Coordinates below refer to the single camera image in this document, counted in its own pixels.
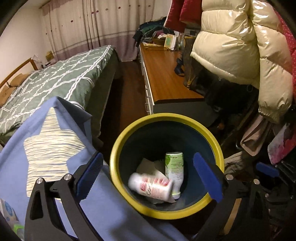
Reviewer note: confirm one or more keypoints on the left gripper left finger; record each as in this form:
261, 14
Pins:
43, 220

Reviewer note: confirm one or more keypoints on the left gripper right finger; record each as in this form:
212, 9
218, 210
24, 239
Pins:
240, 212

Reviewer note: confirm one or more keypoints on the white green lotion bottle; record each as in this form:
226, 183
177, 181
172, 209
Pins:
174, 170

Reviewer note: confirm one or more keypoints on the yellow-rimmed blue trash bin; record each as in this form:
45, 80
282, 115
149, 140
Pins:
165, 144

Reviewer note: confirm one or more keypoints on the blue star-print tablecloth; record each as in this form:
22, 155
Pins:
54, 141

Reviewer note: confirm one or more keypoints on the brown pillow left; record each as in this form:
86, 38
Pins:
5, 94

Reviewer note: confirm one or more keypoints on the brown pillow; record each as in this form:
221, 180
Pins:
19, 79
5, 94

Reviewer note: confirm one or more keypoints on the brown pillow right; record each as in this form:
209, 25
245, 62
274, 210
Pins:
19, 79

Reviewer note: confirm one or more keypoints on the bed with green quilt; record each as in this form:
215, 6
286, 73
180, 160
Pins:
84, 80

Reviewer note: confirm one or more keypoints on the wooden headboard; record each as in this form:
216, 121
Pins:
30, 60

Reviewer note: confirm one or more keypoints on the wooden desk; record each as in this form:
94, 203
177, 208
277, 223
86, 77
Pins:
162, 84

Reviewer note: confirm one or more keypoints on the cream puffer jacket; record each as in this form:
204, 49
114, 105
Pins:
243, 42

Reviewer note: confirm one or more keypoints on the white pink curtain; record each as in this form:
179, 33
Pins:
72, 27

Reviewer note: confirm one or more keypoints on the clutter pile on desk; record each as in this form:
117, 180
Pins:
155, 33

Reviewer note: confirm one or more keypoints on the red quilted jacket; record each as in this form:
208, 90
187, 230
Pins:
184, 14

